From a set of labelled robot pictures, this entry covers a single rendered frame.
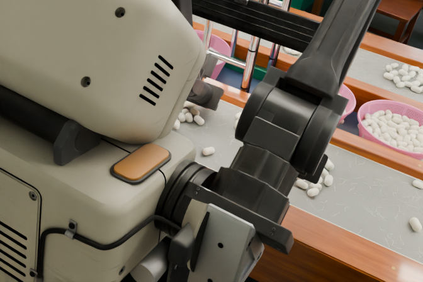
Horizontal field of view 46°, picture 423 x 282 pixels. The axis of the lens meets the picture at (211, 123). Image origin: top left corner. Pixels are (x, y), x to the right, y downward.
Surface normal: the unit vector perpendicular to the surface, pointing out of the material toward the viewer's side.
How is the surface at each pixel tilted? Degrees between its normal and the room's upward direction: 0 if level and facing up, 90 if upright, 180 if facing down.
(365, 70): 0
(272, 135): 37
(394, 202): 0
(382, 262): 0
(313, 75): 33
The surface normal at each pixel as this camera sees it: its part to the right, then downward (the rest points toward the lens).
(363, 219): 0.14, -0.80
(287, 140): -0.10, -0.33
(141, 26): 0.09, -0.04
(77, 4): -0.26, -0.19
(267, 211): 0.49, 0.02
